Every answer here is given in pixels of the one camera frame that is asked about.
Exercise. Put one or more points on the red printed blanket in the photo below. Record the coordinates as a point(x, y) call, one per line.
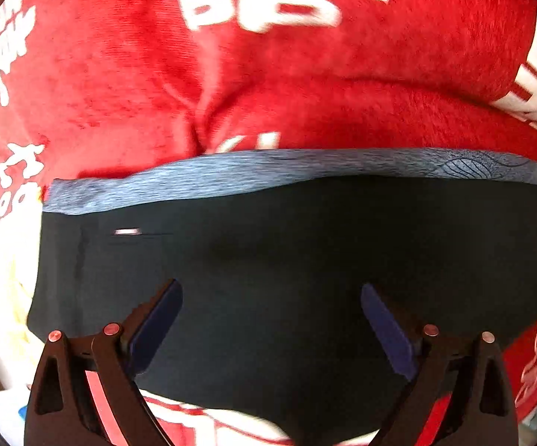
point(110, 79)

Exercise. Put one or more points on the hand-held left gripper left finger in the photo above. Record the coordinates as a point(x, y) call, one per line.
point(157, 327)

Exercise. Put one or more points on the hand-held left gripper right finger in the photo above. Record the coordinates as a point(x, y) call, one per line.
point(383, 327)

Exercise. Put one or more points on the black pants with grey waistband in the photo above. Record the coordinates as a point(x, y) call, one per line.
point(273, 260)

